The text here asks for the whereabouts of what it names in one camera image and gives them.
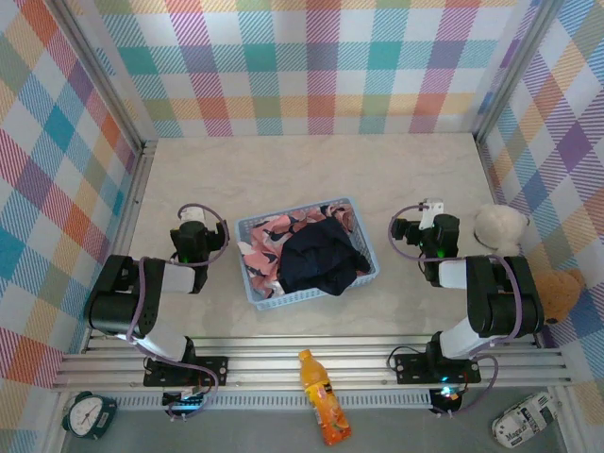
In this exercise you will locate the pink patterned garment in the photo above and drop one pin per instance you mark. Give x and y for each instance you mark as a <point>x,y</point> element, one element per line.
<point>264,240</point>

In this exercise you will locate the light blue plastic basket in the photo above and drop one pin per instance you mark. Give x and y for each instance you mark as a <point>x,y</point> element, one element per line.
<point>302,298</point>

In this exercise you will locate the navy blue shirt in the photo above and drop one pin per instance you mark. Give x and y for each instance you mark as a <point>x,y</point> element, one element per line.
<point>316,259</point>

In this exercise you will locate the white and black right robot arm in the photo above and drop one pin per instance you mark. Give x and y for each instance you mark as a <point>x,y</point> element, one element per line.
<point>491,292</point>

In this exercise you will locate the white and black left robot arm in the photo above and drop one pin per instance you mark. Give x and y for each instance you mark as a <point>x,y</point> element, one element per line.
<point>156,278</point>

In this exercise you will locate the white teddy bear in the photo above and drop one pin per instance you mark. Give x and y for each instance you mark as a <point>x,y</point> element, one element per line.
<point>500,226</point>

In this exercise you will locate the brown teddy bear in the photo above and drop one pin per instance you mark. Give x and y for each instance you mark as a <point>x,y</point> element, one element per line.
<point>559,292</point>

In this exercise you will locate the newspaper print pouch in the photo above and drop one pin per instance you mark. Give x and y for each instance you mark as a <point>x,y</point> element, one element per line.
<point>524,420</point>

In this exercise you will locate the orange juice bottle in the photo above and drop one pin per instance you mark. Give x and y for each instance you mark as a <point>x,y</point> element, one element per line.
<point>325,401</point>

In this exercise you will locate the green alarm clock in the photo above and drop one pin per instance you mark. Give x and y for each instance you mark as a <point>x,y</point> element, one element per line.
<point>87,415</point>

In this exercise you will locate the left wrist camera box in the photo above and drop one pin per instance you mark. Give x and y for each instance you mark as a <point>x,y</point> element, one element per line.
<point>192,214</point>

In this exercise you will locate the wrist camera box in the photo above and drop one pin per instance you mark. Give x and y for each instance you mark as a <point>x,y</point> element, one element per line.
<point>431,210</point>
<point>192,214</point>

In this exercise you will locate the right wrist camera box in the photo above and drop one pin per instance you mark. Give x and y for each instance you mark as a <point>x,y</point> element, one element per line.
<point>431,210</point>

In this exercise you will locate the aluminium left side rail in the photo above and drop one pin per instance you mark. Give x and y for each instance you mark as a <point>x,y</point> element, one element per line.
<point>132,198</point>

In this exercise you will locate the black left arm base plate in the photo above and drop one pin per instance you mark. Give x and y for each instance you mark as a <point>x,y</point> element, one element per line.
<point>212,368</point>

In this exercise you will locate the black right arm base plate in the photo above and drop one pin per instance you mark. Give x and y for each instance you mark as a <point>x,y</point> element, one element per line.
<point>410,368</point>

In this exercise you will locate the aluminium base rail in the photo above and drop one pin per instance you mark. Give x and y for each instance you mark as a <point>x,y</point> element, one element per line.
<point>269,365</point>

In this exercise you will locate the aluminium right frame post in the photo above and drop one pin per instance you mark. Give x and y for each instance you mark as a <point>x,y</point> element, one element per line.
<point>514,66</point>

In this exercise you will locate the aluminium frame post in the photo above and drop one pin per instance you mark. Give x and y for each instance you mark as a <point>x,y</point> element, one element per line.
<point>514,66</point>
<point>104,71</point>

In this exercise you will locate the aluminium left frame post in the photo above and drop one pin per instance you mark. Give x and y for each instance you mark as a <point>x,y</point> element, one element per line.
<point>104,71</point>

